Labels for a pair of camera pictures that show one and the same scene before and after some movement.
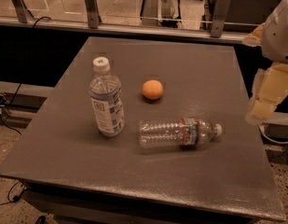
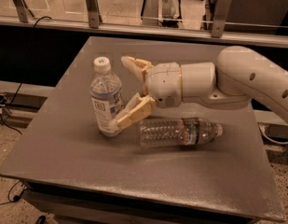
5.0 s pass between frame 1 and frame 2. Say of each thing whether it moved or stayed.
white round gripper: moved
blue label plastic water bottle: stayed
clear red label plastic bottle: stayed
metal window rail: stayed
